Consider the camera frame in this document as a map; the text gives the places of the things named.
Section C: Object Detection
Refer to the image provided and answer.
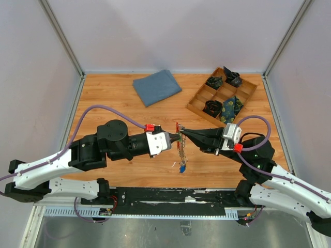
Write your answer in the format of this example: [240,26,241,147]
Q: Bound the wooden compartment tray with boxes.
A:
[186,67,258,127]

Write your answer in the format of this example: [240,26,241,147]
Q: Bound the dark green rolled tie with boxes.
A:
[205,76,223,90]

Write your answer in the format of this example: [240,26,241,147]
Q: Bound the blue yellow floral tie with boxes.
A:
[220,96,244,124]

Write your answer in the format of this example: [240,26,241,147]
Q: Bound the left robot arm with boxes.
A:
[4,119,180,205]

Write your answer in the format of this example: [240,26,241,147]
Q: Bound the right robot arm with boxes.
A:
[181,124,330,236]

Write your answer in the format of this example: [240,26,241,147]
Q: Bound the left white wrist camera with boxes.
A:
[145,131,173,156]

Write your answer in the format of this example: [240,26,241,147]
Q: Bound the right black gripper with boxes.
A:
[180,125,247,163]

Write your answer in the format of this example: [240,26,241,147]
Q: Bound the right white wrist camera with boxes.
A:
[221,123,242,151]

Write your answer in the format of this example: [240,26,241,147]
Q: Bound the dark navy rolled tie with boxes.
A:
[223,66,243,88]

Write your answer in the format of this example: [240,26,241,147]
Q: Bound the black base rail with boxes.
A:
[80,187,254,217]

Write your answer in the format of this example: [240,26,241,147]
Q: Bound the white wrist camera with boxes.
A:
[145,131,173,156]
[221,123,242,151]

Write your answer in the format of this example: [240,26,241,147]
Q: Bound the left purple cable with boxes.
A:
[0,105,158,198]

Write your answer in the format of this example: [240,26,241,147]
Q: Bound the purple cable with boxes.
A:
[0,105,158,198]
[232,115,331,204]

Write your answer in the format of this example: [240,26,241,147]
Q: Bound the black orange rolled tie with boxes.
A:
[203,100,222,117]

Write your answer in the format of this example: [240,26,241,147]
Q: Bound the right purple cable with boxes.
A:
[232,115,331,204]

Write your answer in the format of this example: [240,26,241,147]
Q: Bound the folded blue cloth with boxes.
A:
[133,70,182,107]

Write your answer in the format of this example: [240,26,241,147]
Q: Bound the metal key organizer red handle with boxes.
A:
[175,122,189,174]

